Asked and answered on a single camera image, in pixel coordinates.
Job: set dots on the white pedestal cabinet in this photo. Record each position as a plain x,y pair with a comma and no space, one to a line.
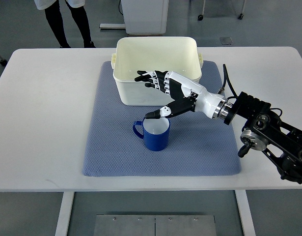
142,17

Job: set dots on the left white table leg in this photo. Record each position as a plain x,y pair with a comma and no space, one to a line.
64,214

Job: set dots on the white table leg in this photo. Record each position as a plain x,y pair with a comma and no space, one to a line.
245,213
64,214

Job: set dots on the blue mug white inside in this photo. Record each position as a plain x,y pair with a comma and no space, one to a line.
154,132

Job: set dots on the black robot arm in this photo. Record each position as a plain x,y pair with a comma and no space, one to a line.
264,131

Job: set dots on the rolling chair base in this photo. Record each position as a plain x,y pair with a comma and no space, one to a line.
222,8

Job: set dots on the right white table leg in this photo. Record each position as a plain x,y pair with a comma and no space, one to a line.
245,213

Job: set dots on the metal floor plate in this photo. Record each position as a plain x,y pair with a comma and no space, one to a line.
155,225

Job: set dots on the blue textured mat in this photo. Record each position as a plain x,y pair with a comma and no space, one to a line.
198,146

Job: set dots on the grey floor outlet plate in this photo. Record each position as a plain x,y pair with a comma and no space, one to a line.
226,41

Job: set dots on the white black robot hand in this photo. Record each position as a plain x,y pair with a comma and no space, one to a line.
187,95

